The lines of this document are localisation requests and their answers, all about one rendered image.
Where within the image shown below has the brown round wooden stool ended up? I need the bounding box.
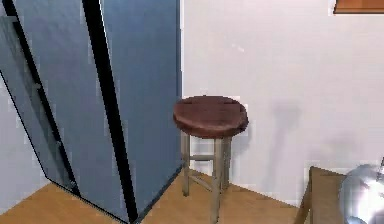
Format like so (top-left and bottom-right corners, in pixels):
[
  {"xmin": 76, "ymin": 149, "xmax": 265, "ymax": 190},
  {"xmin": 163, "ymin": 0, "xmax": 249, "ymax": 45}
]
[{"xmin": 172, "ymin": 95, "xmax": 250, "ymax": 224}]

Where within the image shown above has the blue-grey fridge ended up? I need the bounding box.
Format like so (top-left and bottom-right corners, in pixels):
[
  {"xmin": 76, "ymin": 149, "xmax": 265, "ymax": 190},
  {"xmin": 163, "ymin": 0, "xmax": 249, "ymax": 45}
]
[{"xmin": 0, "ymin": 0, "xmax": 183, "ymax": 224}]

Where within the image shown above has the shiny silver round vessel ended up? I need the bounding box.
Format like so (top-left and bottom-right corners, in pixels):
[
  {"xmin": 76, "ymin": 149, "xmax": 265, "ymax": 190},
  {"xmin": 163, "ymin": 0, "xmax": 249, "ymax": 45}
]
[{"xmin": 338, "ymin": 157, "xmax": 384, "ymax": 224}]

